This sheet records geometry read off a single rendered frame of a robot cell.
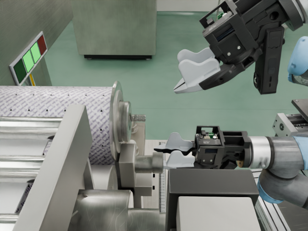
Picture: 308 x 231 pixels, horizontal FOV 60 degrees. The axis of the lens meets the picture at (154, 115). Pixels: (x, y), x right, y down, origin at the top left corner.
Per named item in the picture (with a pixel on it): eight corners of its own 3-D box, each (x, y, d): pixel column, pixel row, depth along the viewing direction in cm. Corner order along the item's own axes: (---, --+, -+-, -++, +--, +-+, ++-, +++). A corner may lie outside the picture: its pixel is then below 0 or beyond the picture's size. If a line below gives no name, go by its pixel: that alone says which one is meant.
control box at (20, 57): (19, 87, 76) (11, 65, 72) (17, 87, 76) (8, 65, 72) (47, 50, 96) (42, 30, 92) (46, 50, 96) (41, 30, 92)
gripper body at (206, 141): (193, 124, 62) (245, 124, 62) (190, 150, 67) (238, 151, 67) (197, 148, 56) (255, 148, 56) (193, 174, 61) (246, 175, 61)
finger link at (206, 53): (157, 64, 47) (201, 31, 43) (178, 86, 50) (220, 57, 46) (157, 73, 45) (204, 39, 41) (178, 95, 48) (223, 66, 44)
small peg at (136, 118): (145, 115, 50) (145, 113, 51) (130, 115, 50) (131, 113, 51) (145, 122, 50) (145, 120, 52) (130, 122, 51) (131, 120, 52)
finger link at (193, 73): (157, 73, 45) (204, 39, 41) (178, 95, 48) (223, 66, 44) (157, 82, 42) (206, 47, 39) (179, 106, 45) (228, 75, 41)
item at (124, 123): (127, 107, 44) (131, 96, 51) (115, 107, 44) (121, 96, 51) (128, 148, 47) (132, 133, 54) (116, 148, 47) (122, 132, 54)
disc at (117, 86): (117, 179, 48) (108, 114, 39) (114, 179, 48) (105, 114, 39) (125, 125, 59) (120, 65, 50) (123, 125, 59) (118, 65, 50)
